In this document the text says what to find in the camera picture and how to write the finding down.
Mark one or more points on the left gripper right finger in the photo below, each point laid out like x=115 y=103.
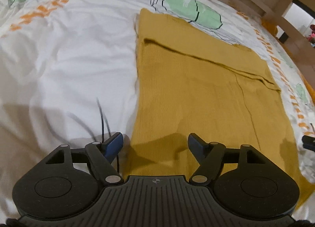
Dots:
x=210 y=158

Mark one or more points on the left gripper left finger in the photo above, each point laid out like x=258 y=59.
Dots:
x=101 y=156

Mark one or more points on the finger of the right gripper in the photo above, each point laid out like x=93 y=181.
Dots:
x=308 y=143

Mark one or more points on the mustard yellow knit garment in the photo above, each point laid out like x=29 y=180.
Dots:
x=190 y=82

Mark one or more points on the pink red clothes pile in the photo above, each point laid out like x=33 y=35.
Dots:
x=311 y=37

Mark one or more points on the white patterned duvet cover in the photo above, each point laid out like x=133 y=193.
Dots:
x=69 y=77

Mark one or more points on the yellow fitted sheet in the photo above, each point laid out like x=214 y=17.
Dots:
x=269 y=26

